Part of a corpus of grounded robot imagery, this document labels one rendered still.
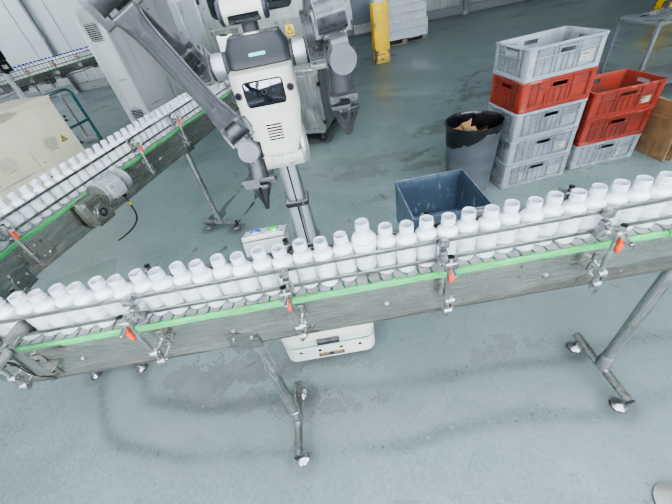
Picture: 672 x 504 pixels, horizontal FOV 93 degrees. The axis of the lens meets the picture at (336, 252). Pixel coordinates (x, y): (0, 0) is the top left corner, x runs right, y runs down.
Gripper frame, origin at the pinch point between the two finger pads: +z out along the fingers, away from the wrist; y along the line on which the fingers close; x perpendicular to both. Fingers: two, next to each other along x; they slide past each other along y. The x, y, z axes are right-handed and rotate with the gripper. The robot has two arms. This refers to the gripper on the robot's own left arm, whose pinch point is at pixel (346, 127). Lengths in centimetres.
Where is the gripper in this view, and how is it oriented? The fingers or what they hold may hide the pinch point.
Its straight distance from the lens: 91.2
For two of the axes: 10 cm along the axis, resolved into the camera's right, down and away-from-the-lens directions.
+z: 1.6, 7.5, 6.5
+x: -9.8, 1.8, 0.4
